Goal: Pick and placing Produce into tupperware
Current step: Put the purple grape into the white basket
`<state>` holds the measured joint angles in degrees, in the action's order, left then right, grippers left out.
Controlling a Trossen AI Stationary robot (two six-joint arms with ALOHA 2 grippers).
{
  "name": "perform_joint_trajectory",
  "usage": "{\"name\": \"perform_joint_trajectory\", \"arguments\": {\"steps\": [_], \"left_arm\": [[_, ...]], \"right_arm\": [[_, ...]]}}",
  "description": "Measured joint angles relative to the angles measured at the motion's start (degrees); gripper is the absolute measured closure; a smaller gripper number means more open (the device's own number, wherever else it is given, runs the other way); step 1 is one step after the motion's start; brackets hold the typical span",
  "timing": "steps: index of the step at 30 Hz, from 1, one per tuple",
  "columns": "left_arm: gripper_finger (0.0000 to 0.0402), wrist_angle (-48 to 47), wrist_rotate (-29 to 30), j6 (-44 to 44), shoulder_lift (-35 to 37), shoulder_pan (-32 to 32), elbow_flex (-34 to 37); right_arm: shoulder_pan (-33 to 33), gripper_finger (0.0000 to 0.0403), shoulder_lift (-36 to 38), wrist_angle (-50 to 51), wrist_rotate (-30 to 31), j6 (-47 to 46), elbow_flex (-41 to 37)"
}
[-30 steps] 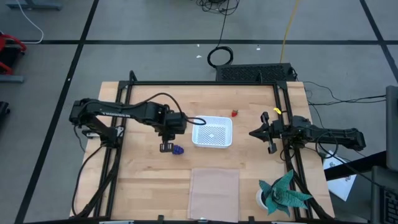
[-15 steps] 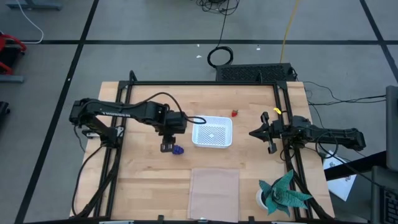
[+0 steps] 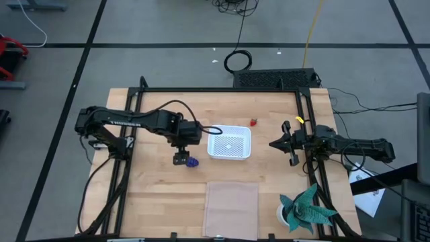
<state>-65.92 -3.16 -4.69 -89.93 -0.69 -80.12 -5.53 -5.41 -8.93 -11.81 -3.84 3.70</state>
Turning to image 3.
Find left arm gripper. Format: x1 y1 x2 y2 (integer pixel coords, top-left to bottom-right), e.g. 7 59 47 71
169 118 203 166

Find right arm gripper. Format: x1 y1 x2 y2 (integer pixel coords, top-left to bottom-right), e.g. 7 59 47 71
268 120 306 167

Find white perforated plastic basket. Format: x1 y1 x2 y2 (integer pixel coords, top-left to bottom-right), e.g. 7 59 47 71
207 124 252 161

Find black perforated computer case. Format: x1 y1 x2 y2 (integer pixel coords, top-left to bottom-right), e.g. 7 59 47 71
232 68 320 89

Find green plant in white pot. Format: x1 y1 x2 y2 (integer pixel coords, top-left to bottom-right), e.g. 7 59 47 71
275 183 339 235

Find pink cloth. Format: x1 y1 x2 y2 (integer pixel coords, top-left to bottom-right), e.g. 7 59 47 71
202 181 260 241

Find white paper sheet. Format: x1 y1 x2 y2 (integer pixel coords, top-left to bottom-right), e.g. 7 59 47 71
349 163 386 218

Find black beam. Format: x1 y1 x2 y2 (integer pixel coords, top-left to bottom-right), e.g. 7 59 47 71
351 163 417 196

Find dark grey desk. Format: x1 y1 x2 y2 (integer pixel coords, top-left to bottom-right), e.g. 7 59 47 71
401 179 430 242

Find black keyboard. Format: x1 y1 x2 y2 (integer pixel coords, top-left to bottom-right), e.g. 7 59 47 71
414 204 430 233

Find grey metal foot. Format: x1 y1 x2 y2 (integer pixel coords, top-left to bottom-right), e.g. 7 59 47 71
0 80 27 90

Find red cart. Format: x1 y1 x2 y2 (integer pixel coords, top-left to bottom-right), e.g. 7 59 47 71
0 35 30 81

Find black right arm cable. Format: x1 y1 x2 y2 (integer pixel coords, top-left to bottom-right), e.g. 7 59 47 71
341 140 417 204

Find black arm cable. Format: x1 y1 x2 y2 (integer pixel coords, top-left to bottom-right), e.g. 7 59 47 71
341 140 417 204
134 99 223 136

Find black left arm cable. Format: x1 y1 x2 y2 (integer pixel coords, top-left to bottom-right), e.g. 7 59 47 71
134 99 223 136

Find black aluminium frame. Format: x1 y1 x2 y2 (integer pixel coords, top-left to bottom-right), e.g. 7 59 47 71
75 75 363 242

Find black base cable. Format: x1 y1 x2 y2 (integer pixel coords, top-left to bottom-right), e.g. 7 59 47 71
77 157 112 235

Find coiled black cable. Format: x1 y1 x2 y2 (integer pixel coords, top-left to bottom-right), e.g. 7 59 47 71
223 0 253 74

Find thin black cable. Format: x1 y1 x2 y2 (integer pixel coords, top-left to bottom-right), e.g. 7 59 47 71
327 87 418 115

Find yellow cable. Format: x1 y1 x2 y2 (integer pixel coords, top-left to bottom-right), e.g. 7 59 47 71
302 0 325 69

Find tangled black cables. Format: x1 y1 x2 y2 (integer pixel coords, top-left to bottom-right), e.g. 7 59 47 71
211 0 259 17

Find white cable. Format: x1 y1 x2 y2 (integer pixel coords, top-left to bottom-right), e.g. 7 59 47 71
16 0 48 48

